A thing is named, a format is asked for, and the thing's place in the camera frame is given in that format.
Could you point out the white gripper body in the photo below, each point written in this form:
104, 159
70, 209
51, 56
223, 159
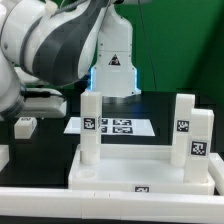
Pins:
44, 103

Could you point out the white desk top tray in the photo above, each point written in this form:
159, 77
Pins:
134, 168

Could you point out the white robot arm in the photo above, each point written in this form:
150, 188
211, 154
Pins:
59, 46

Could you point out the white left fence block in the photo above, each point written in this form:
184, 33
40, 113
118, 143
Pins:
4, 156

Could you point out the white fiducial marker sheet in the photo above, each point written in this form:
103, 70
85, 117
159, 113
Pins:
115, 126

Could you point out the white front fence bar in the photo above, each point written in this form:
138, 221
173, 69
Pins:
63, 203

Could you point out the white fence bar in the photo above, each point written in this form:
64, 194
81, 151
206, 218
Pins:
216, 170
63, 203

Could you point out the white right fence bar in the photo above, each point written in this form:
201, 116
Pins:
216, 170

